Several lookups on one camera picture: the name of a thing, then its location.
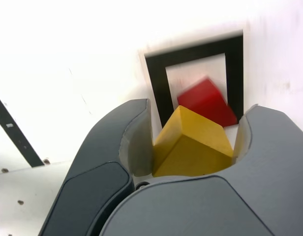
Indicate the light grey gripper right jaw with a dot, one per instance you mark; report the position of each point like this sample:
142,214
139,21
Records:
227,204

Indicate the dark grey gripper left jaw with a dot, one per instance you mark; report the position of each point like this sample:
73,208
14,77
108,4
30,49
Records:
97,172

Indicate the yellow cube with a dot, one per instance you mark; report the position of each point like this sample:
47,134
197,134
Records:
190,152

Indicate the red cube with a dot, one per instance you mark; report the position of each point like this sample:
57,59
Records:
205,100

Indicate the black tape square outline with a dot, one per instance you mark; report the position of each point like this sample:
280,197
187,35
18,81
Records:
190,50

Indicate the black tape strip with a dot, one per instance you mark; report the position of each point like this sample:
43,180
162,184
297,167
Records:
21,137

